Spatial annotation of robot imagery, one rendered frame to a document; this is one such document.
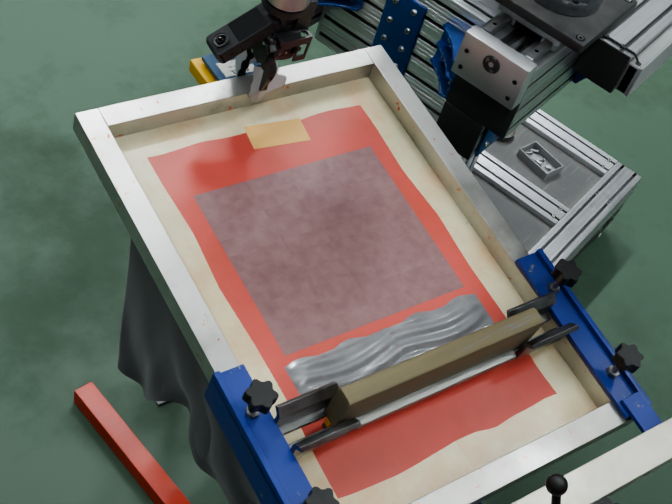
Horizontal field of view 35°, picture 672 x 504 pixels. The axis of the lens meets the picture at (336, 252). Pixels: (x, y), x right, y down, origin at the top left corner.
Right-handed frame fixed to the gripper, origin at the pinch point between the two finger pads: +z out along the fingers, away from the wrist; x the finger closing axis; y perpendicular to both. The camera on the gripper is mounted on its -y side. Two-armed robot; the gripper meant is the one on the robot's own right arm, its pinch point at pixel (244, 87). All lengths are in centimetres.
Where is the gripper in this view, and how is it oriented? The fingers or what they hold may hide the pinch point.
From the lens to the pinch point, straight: 178.3
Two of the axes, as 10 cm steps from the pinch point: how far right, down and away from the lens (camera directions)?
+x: -4.9, -7.9, 3.7
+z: -2.9, 5.5, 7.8
